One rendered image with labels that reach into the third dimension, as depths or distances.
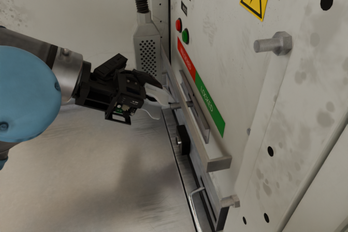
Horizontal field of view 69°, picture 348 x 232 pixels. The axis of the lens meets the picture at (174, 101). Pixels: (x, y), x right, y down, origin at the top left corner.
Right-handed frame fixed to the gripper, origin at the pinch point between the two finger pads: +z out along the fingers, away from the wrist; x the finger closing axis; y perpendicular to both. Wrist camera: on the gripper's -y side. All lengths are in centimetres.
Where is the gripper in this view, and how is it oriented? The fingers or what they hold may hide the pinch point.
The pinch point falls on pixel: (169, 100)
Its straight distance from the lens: 57.0
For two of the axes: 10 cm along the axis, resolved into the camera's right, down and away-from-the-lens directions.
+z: 8.4, 2.6, 4.7
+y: 2.3, 6.2, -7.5
